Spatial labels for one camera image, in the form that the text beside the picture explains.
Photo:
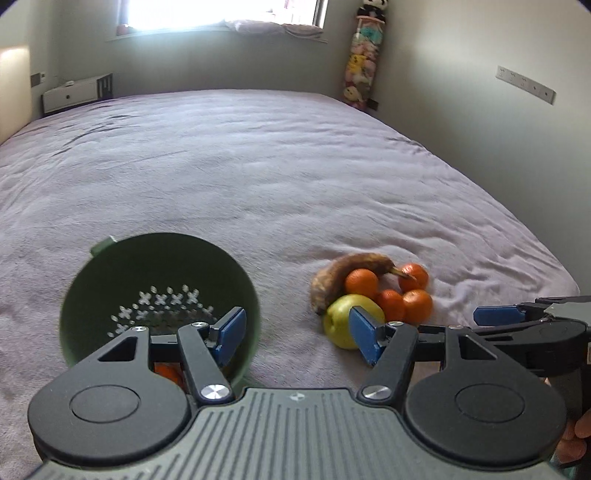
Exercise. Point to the lilac bed blanket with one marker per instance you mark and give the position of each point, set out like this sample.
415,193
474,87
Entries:
254,175

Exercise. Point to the pink windowsill cushion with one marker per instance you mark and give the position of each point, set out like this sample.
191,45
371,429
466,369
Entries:
272,28

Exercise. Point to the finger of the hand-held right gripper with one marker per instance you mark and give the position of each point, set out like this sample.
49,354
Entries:
517,334
498,315

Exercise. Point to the beige padded headboard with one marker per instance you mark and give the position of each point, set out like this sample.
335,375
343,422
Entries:
11,92

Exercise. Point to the white nightstand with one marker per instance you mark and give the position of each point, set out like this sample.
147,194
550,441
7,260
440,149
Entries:
69,96

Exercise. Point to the orange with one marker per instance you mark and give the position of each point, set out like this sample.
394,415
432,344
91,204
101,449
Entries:
418,306
391,305
415,276
168,373
361,282

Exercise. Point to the window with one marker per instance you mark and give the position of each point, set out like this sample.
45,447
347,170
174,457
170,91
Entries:
221,11

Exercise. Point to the wall switch plate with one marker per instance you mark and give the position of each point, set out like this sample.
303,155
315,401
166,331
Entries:
38,79

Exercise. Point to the green apple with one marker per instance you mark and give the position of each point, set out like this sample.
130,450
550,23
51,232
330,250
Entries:
337,323

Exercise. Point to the white wall socket strip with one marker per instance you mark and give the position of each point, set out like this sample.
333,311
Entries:
526,84

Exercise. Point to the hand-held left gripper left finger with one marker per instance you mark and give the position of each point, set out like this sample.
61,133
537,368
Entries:
230,333

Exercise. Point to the panda plush toy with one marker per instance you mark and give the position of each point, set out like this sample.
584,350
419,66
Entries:
375,7

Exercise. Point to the green colander basket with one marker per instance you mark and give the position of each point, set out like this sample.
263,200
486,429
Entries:
138,272

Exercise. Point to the person's right hand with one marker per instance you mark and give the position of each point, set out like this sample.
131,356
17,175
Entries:
577,443

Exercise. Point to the hanging plush toy organizer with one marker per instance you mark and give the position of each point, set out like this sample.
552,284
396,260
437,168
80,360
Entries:
362,64

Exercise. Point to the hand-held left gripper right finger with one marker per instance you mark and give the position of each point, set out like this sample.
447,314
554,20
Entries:
364,334

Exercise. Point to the overripe brown banana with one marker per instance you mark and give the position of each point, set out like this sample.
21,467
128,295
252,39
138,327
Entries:
337,274

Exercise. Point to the black wall socket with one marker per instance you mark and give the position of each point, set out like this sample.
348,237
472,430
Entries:
373,105

